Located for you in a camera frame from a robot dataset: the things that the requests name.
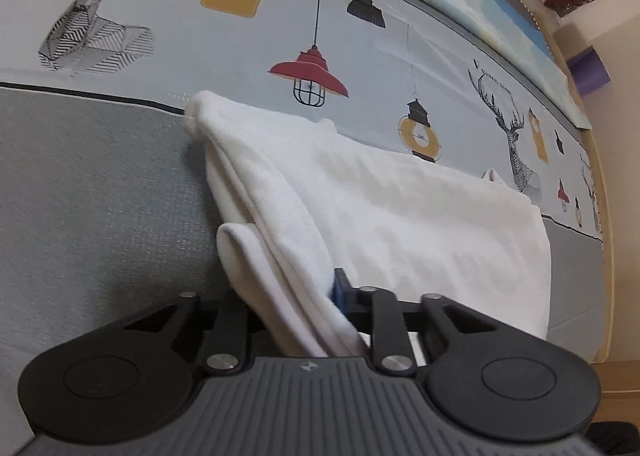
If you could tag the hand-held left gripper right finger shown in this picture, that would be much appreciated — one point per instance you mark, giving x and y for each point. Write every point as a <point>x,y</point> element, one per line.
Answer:
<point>340,288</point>

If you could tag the deer print bed sheet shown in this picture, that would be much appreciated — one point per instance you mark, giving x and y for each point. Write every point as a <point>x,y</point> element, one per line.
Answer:
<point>200,46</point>

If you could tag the purple block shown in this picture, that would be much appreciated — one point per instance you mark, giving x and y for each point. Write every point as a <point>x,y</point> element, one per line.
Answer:
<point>590,72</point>

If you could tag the white towel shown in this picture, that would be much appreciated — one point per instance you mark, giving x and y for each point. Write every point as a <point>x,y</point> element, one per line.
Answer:
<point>375,216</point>

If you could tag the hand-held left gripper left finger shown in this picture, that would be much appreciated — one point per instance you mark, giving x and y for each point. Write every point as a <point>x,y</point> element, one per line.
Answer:
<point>232,318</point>

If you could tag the light blue patterned mat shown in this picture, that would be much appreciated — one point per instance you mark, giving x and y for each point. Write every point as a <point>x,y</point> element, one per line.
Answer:
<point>500,21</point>

